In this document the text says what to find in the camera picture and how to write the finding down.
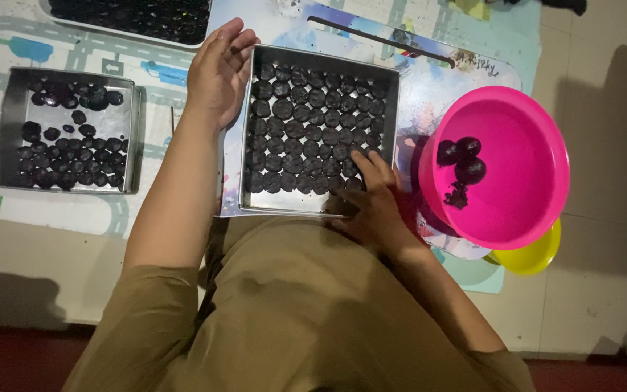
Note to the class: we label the person's left hand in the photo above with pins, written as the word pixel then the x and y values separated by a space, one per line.
pixel 213 81

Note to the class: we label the person's right hand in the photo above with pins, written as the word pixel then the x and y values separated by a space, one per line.
pixel 376 209

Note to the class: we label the heap of dark dough balls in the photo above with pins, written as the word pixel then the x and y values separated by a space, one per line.
pixel 68 158

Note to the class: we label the colourful printed plastic board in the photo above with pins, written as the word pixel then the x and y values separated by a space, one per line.
pixel 428 87

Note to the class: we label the person's olive clothing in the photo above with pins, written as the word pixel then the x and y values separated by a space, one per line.
pixel 291 310

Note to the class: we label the pink plastic basin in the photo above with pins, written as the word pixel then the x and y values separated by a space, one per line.
pixel 515 179

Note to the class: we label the rows of flat dark dough discs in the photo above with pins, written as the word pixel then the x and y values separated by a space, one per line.
pixel 308 125

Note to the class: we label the dark dough crumb lump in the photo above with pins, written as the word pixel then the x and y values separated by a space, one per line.
pixel 458 197

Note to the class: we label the thin brown stick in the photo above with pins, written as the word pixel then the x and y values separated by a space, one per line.
pixel 172 120

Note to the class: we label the black cloth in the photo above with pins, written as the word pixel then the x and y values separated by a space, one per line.
pixel 558 4

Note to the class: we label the square metal tray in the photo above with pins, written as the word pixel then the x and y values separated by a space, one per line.
pixel 104 122
pixel 291 204

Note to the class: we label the square metal tray, half-filled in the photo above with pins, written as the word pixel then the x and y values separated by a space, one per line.
pixel 104 122

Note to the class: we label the person's left fingers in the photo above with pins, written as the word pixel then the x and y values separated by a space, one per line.
pixel 239 43

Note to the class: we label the road print play mat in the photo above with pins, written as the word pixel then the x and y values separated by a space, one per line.
pixel 74 54

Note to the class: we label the large dark dough ball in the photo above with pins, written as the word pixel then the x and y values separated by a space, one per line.
pixel 471 170

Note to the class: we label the white tray of dark cookies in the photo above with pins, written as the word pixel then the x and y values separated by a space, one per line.
pixel 139 19

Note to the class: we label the yellow plastic bowl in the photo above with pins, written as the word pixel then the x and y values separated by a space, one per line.
pixel 534 256

